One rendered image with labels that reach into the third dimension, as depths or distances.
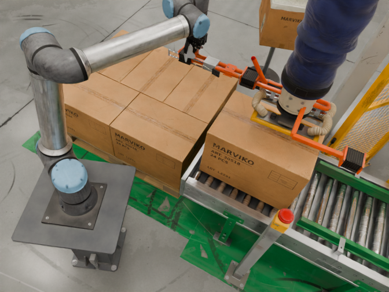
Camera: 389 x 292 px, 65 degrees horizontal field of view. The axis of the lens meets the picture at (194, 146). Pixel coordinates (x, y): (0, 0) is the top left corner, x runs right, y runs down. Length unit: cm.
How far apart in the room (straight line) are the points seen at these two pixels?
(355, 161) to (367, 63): 127
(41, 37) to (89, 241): 95
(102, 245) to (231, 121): 95
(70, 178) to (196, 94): 134
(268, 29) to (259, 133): 134
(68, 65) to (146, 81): 151
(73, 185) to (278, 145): 107
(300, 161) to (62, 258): 172
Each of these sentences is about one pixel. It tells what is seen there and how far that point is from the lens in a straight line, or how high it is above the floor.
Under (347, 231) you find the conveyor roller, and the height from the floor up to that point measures 55.
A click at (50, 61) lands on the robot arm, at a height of 159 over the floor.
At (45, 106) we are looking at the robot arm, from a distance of 136.
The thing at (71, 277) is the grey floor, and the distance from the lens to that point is 241.
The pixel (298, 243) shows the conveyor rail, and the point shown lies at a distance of 198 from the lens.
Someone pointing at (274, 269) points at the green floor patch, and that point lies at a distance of 248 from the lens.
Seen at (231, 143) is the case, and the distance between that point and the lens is 170.
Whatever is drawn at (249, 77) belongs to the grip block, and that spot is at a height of 128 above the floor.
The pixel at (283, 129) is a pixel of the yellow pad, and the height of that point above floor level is 116.
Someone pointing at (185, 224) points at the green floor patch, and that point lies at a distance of 245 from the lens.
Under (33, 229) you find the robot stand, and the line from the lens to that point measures 174.
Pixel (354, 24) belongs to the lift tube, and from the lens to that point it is 127.
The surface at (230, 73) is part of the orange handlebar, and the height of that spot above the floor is 127.
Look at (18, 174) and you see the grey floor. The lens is 288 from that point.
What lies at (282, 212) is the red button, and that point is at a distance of 145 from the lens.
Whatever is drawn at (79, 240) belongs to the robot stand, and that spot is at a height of 75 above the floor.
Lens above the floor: 227
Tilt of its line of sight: 53 degrees down
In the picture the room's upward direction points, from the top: 10 degrees clockwise
